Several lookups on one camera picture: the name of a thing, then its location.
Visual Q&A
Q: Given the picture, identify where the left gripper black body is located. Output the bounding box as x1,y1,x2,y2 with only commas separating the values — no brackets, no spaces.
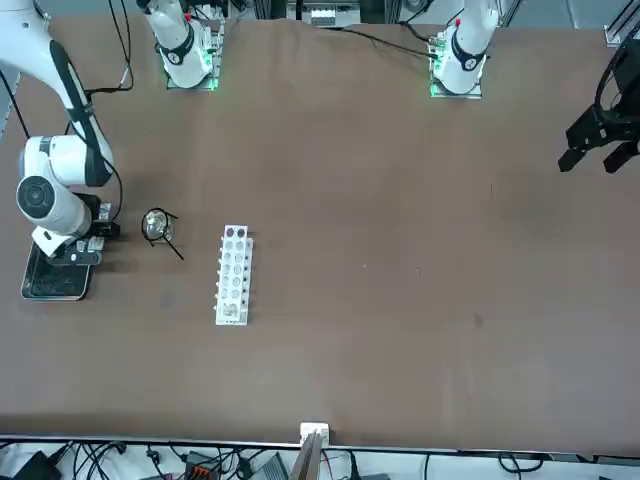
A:
597,42,640,141

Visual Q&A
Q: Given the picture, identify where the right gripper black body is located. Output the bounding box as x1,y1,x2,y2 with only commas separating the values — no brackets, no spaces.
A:
73,192,102,237

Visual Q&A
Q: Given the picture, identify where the glass alcohol lamp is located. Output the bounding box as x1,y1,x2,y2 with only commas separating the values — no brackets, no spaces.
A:
144,209,174,242

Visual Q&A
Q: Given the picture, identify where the black tripod ring stand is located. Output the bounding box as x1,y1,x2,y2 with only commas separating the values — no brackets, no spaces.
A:
140,206,185,262

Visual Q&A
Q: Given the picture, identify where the white test tube rack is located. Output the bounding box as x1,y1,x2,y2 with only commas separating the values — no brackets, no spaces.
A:
213,224,256,327

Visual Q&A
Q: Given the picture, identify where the black power adapter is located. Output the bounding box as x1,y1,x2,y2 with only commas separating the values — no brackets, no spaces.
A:
12,449,64,480

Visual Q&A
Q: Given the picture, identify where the orange black connector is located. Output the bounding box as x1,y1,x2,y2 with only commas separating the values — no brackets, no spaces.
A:
182,451,221,479

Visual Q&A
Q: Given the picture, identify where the grey power adapter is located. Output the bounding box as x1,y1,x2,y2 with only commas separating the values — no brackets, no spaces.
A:
252,451,290,480

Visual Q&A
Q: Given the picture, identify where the aluminium frame rail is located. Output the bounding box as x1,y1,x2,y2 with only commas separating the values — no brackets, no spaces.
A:
602,0,640,49

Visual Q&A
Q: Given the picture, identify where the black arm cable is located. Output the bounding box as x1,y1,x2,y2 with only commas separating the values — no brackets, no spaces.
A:
82,0,134,224

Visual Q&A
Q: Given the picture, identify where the thin black cable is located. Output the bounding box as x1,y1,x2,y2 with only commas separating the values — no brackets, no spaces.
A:
339,27,436,57

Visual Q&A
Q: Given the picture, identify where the white post bracket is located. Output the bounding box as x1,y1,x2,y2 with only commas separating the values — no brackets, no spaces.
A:
298,421,332,446

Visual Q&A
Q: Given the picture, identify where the aluminium frame post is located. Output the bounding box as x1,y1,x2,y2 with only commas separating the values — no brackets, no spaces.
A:
291,430,325,480

